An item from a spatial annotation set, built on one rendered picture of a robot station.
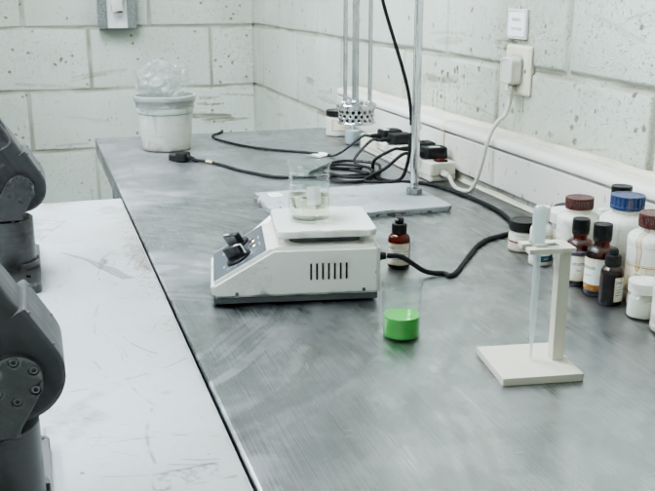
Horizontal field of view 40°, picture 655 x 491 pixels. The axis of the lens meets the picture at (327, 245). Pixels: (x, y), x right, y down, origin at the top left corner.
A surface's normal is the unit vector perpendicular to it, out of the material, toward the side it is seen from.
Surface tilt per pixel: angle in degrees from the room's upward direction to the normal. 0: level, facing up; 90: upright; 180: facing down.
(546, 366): 0
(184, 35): 90
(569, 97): 90
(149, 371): 0
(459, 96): 90
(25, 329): 90
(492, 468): 0
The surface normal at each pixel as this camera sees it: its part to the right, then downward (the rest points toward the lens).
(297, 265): 0.12, 0.27
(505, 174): -0.95, 0.08
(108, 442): 0.00, -0.96
